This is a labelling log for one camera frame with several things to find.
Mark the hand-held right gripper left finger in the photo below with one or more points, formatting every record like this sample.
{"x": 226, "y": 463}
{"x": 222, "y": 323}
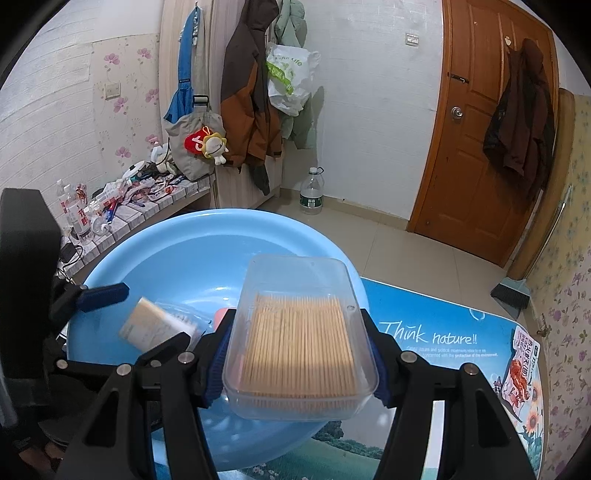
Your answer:
{"x": 214, "y": 369}

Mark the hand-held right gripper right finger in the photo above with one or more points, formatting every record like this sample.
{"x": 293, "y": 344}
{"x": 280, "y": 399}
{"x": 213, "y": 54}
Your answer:
{"x": 381, "y": 390}

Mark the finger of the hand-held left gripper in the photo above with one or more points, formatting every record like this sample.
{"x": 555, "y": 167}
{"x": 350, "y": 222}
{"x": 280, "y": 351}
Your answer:
{"x": 214, "y": 369}
{"x": 157, "y": 353}

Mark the yellow white tissue pack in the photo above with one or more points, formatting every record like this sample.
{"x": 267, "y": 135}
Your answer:
{"x": 147, "y": 325}

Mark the clear bag of cotton swabs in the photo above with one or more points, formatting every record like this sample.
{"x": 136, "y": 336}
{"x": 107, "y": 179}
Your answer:
{"x": 189, "y": 316}

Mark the light blue plastic basin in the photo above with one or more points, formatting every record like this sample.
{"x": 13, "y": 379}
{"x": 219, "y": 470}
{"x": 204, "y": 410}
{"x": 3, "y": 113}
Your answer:
{"x": 194, "y": 272}

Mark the clear toothpick box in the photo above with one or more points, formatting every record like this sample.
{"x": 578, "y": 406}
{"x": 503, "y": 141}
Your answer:
{"x": 300, "y": 341}

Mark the grey shoulder bag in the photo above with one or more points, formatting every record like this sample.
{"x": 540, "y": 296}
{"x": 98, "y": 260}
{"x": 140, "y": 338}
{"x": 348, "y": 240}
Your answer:
{"x": 189, "y": 161}

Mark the black power adapter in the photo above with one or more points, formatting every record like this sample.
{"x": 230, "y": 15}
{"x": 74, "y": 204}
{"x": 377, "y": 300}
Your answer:
{"x": 70, "y": 253}

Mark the red label water bottle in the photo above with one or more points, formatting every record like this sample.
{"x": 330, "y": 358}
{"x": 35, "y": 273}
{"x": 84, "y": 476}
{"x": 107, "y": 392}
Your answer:
{"x": 64, "y": 198}
{"x": 82, "y": 221}

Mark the pile of packets and bottles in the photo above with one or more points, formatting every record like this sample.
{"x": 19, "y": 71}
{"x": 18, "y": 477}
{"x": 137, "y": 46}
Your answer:
{"x": 134, "y": 189}

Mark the red printed snack packet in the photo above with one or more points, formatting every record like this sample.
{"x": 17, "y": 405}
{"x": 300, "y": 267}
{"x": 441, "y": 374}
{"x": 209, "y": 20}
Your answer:
{"x": 519, "y": 374}

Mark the broom with dustpan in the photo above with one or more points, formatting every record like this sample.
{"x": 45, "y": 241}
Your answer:
{"x": 510, "y": 295}

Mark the large clear water jug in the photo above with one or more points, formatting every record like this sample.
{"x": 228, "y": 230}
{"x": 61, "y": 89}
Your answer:
{"x": 312, "y": 194}

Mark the red plush charm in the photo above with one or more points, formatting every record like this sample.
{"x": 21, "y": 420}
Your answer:
{"x": 194, "y": 142}

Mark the white yellow plush toy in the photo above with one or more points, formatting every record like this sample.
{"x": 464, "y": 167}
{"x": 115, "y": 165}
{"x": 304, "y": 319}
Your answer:
{"x": 214, "y": 146}

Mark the brown wooden door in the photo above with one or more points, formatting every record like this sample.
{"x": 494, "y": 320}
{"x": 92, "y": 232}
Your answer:
{"x": 461, "y": 184}

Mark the brown orange hanging jacket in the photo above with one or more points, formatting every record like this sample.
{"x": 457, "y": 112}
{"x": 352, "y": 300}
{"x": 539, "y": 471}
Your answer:
{"x": 244, "y": 92}

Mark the metal door knob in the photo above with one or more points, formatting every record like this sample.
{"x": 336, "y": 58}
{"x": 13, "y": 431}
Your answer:
{"x": 456, "y": 112}

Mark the white green plastic bag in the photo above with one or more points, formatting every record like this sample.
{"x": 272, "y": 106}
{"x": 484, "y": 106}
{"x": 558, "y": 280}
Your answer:
{"x": 288, "y": 78}

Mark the dark brown jacket on door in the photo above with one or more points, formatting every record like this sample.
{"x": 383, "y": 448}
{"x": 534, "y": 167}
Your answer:
{"x": 521, "y": 120}

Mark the beige light switch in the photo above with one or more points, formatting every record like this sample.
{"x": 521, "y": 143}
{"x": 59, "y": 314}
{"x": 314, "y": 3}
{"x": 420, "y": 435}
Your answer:
{"x": 113, "y": 91}

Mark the white wall socket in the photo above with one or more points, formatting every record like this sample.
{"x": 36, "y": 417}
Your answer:
{"x": 412, "y": 38}

